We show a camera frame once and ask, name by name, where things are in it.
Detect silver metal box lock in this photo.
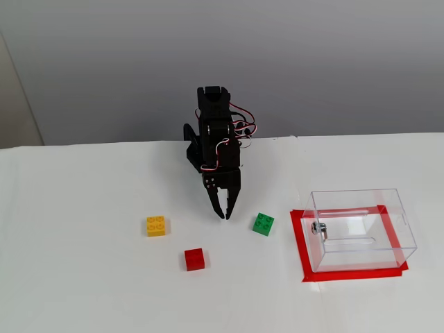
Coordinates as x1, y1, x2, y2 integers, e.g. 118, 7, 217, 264
311, 221, 329, 241

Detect red lego brick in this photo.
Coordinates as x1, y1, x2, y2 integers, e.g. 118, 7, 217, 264
183, 248, 210, 272

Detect beige board panel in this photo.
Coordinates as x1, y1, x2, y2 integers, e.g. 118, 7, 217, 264
0, 31, 45, 150

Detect transparent plastic box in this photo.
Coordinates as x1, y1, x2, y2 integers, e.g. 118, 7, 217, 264
302, 188, 418, 274

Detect red white black servo cable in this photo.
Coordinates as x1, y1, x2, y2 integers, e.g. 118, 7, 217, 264
230, 101, 258, 149
201, 137, 231, 173

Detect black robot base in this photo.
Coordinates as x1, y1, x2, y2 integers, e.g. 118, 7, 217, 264
182, 123, 206, 174

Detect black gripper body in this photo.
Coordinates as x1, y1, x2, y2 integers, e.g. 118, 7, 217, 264
216, 138, 243, 191

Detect red tape frame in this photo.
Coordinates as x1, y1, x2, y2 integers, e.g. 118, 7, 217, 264
289, 205, 409, 284

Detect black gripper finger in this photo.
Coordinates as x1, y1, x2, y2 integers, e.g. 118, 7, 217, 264
202, 172, 226, 220
225, 187, 243, 221

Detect yellow lego brick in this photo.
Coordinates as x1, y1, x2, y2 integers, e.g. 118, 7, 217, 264
145, 215, 171, 238

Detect green lego brick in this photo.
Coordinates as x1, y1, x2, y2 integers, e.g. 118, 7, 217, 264
252, 212, 275, 237

